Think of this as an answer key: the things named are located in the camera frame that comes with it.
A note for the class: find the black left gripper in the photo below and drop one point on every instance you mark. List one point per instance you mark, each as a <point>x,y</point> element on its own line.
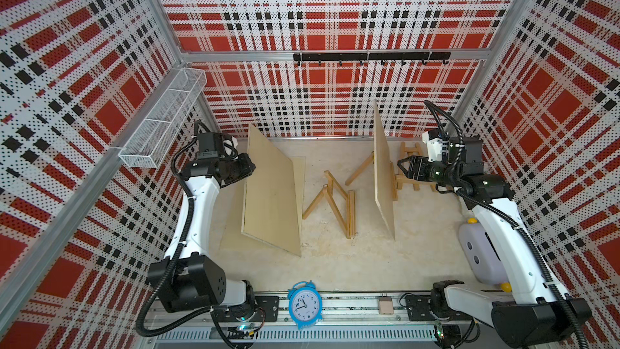
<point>246,169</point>

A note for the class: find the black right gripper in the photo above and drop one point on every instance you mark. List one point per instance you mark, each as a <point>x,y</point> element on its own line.
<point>416,166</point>

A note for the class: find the plywood board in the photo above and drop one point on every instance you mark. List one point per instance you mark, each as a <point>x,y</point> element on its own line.
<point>232,238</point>
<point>383,174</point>
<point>270,214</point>

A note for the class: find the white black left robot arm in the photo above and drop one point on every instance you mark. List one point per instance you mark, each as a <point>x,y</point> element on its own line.
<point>187,282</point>

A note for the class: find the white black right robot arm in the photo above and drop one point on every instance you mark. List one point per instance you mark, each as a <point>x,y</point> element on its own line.
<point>538,309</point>

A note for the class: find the lavender toy toaster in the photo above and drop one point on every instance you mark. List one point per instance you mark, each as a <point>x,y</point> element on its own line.
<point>481,254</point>

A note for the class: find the yellow small ball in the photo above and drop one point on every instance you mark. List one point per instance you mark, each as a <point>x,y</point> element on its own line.
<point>506,287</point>

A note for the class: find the blue alarm clock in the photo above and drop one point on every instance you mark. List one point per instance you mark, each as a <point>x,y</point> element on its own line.
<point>305,304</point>

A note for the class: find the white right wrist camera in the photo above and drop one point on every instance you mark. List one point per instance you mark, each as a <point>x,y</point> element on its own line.
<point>436,144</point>

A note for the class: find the white wire mesh basket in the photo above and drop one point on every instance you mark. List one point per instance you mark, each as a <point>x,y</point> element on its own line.
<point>166,111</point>

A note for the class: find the black hook rail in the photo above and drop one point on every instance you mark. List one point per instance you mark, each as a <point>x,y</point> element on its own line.
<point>423,56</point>

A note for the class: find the small beige box on rail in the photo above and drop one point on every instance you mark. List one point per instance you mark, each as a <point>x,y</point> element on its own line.
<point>385,305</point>

